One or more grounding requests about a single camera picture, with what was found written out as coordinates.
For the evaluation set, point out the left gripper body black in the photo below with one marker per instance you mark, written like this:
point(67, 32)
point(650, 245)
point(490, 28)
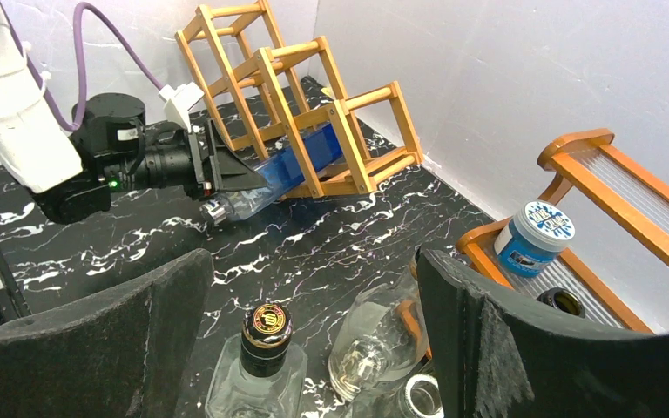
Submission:
point(170, 156)

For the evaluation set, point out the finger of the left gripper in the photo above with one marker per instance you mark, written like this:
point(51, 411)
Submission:
point(230, 173)

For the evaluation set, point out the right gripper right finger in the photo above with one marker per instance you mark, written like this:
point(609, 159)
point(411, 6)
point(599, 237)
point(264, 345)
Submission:
point(498, 353)

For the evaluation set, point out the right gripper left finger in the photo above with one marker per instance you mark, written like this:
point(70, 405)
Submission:
point(120, 352)

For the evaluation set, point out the blue plastic bottle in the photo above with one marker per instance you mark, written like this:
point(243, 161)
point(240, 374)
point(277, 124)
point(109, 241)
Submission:
point(282, 174)

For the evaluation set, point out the dark wine bottle brown label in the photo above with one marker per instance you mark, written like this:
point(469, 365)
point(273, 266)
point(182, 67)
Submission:
point(563, 300)

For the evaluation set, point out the clear glass bottle black cap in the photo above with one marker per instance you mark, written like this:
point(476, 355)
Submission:
point(382, 337)

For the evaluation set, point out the clear glass bottle white label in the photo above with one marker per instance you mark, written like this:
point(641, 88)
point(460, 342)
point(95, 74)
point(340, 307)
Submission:
point(418, 396)

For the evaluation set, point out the clear square bottle dark cap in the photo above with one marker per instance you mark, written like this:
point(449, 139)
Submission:
point(260, 371)

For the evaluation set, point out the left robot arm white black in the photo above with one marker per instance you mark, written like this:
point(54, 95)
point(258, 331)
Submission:
point(72, 166)

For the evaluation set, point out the orange wooden wine rack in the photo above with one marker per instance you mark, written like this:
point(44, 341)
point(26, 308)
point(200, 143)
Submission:
point(238, 58)

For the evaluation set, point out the orange wooden shelf rack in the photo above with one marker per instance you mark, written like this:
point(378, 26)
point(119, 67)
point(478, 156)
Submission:
point(618, 262)

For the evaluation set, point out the blue lidded jar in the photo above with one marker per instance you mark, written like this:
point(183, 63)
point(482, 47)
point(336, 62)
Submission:
point(533, 238)

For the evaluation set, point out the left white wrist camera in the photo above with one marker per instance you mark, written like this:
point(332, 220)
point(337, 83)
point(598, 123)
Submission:
point(179, 101)

